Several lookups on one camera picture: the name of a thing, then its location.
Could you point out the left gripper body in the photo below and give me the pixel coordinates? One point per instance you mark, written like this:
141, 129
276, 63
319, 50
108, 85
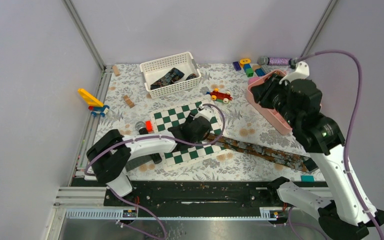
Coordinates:
189, 119

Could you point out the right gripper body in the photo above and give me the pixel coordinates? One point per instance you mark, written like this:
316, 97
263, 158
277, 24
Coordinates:
274, 95

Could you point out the brown floral tie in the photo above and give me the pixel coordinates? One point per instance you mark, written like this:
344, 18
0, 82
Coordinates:
291, 160

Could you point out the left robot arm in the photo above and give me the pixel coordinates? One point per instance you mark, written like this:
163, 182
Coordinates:
109, 159

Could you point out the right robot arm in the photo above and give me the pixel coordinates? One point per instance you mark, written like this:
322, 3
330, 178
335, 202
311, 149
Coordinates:
348, 213

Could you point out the pink cylinder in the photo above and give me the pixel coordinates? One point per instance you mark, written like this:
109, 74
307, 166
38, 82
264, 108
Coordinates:
252, 80

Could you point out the blue block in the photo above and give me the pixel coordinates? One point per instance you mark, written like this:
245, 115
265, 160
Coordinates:
259, 72

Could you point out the green white chessboard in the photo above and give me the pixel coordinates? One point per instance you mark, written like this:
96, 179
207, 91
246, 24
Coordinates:
176, 115

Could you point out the floral table mat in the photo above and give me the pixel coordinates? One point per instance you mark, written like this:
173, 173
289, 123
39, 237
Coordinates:
243, 123

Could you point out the green block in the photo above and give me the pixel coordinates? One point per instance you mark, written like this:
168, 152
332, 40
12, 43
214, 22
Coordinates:
249, 72

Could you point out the purple glitter microphone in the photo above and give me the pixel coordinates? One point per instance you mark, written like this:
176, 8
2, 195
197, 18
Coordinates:
273, 61

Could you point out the red toy car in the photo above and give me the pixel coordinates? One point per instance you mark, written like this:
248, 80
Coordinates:
217, 96

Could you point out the purple block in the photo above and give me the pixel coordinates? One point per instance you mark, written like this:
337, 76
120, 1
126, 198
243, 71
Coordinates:
236, 66

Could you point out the small red block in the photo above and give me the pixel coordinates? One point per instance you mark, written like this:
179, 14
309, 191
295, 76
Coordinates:
149, 126

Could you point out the black microphone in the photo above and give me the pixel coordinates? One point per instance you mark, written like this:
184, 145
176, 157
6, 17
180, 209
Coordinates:
141, 127

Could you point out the dark blue patterned tie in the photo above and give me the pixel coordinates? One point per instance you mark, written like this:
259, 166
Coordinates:
170, 78

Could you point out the white plastic basket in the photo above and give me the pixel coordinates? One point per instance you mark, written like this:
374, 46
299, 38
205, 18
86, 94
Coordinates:
153, 70

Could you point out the grey lego baseplate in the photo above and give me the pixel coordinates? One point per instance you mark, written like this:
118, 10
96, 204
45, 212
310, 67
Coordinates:
137, 162

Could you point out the wooden block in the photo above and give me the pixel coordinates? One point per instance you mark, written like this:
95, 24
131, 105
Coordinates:
128, 101
116, 71

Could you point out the teal block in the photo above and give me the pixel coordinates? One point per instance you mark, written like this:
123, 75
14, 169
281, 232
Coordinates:
307, 178

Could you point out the yellow blue toy crane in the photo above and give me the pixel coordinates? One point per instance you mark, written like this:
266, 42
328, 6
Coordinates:
95, 106

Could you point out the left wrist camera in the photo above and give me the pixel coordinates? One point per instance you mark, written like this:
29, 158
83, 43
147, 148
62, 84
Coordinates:
206, 112

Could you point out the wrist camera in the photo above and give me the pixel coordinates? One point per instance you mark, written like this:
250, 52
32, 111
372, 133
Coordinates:
206, 112
302, 71

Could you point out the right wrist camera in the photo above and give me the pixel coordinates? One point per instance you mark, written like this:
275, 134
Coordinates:
302, 71

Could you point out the yellow ring block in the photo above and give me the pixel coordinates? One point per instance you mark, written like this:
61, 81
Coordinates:
244, 61

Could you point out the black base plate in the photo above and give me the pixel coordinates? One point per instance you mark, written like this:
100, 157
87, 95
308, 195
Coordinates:
203, 198

